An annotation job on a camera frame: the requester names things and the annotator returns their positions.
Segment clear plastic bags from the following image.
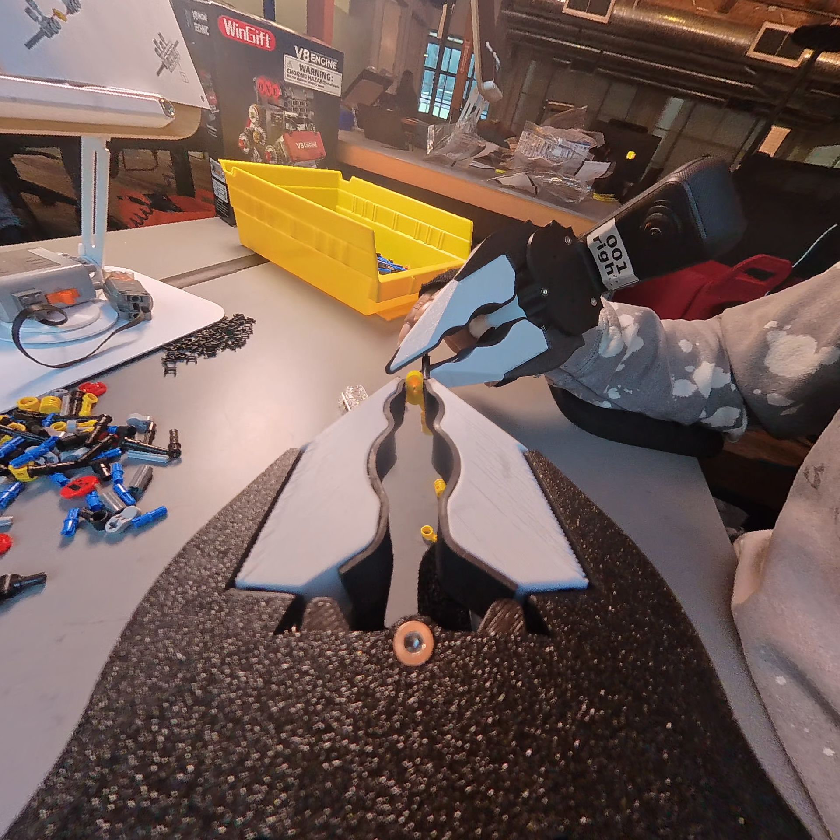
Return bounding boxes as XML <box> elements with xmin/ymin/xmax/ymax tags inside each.
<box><xmin>427</xmin><ymin>108</ymin><xmax>611</xmax><ymax>204</ymax></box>

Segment black chair armrest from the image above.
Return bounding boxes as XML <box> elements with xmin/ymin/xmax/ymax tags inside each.
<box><xmin>550</xmin><ymin>386</ymin><xmax>723</xmax><ymax>460</ymax></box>

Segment black engine set box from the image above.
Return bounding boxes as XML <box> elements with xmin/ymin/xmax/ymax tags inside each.
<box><xmin>174</xmin><ymin>0</ymin><xmax>345</xmax><ymax>227</ymax></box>

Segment person's right forearm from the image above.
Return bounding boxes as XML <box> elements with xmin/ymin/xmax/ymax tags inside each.
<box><xmin>545</xmin><ymin>266</ymin><xmax>840</xmax><ymax>442</ymax></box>

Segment window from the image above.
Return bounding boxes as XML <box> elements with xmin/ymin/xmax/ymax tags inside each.
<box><xmin>423</xmin><ymin>39</ymin><xmax>473</xmax><ymax>122</ymax></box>

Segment grey motor with cable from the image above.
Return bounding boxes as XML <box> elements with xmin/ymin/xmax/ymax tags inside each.
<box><xmin>0</xmin><ymin>249</ymin><xmax>102</xmax><ymax>322</ymax></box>

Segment yellow plastic bin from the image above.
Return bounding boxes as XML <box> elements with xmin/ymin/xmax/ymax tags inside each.
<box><xmin>218</xmin><ymin>159</ymin><xmax>475</xmax><ymax>322</ymax></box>

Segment grey desk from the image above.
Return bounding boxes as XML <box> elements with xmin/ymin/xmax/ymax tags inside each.
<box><xmin>0</xmin><ymin>217</ymin><xmax>815</xmax><ymax>840</ymax></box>

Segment grey toy motor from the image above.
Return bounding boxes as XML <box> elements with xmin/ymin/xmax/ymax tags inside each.
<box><xmin>101</xmin><ymin>271</ymin><xmax>155</xmax><ymax>322</ymax></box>

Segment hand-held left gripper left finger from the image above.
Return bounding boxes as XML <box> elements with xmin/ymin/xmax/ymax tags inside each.
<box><xmin>234</xmin><ymin>378</ymin><xmax>403</xmax><ymax>629</ymax></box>

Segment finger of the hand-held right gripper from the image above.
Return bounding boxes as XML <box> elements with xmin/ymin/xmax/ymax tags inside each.
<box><xmin>428</xmin><ymin>303</ymin><xmax>550</xmax><ymax>389</ymax></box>
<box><xmin>386</xmin><ymin>256</ymin><xmax>521</xmax><ymax>376</ymax></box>

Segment pile of mixed small bricks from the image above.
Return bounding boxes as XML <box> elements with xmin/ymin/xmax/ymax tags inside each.
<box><xmin>0</xmin><ymin>381</ymin><xmax>183</xmax><ymax>536</ymax></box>

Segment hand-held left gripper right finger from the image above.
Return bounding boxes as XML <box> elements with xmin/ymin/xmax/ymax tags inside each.
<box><xmin>425</xmin><ymin>379</ymin><xmax>589</xmax><ymax>629</ymax></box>

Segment black cable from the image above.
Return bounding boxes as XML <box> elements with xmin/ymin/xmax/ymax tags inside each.
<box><xmin>13</xmin><ymin>305</ymin><xmax>142</xmax><ymax>370</ymax></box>

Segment long wooden table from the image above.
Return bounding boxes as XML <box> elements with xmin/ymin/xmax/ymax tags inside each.
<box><xmin>338</xmin><ymin>131</ymin><xmax>618</xmax><ymax>234</ymax></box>

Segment white book stand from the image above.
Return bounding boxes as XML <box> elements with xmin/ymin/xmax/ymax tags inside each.
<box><xmin>0</xmin><ymin>75</ymin><xmax>226</xmax><ymax>414</ymax></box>

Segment wooden board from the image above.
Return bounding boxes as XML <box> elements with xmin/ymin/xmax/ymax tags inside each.
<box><xmin>108</xmin><ymin>101</ymin><xmax>204</xmax><ymax>142</ymax></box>

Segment person's torso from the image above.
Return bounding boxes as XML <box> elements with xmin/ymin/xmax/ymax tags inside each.
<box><xmin>731</xmin><ymin>407</ymin><xmax>840</xmax><ymax>840</ymax></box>

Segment person's right hand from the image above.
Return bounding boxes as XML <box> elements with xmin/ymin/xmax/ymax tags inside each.
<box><xmin>443</xmin><ymin>315</ymin><xmax>493</xmax><ymax>361</ymax></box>

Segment white instruction poster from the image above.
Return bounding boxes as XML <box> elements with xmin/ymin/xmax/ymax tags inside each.
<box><xmin>0</xmin><ymin>0</ymin><xmax>212</xmax><ymax>109</ymax></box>

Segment metal ceiling duct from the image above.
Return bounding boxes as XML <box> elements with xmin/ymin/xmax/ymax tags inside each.
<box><xmin>505</xmin><ymin>0</ymin><xmax>840</xmax><ymax>86</ymax></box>

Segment pile of small black pins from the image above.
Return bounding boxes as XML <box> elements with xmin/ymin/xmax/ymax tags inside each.
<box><xmin>161</xmin><ymin>314</ymin><xmax>257</xmax><ymax>378</ymax></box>

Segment black axle with yellow connectors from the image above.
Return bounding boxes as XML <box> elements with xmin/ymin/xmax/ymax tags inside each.
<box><xmin>406</xmin><ymin>353</ymin><xmax>437</xmax><ymax>437</ymax></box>

